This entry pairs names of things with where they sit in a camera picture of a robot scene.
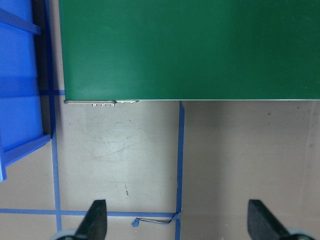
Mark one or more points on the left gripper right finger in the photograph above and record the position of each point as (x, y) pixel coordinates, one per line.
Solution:
(262, 224)

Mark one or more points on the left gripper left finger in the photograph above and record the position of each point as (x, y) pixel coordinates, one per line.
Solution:
(94, 224)

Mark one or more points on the left blue plastic bin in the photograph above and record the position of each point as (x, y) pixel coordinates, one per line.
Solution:
(21, 128)

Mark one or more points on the green conveyor belt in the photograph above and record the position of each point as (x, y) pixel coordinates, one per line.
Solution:
(135, 50)

